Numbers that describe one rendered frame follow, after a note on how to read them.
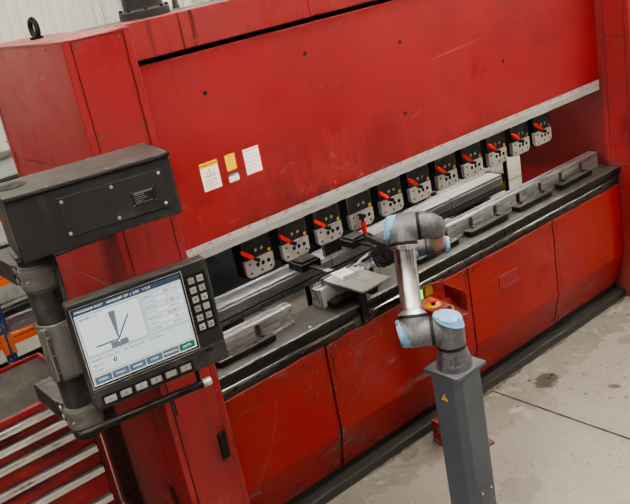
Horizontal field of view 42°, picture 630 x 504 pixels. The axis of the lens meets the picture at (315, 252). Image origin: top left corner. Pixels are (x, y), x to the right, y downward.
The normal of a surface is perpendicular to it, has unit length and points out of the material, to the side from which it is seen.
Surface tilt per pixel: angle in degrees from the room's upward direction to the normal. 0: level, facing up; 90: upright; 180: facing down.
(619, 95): 90
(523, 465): 0
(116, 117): 90
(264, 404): 90
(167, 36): 90
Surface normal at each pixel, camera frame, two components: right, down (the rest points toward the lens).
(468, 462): -0.07, 0.36
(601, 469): -0.18, -0.92
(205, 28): 0.62, 0.16
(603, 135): -0.76, 0.35
